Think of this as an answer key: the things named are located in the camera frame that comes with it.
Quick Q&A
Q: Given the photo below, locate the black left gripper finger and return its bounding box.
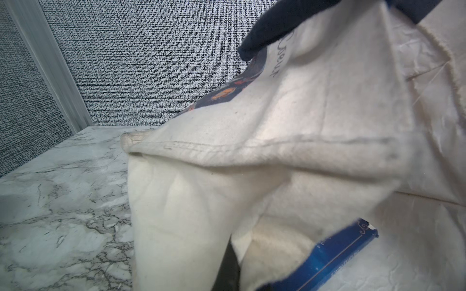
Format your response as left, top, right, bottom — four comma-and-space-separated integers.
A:
211, 240, 240, 291

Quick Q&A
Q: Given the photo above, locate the cream canvas tote bag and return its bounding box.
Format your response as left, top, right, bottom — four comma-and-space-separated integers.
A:
121, 1, 466, 291

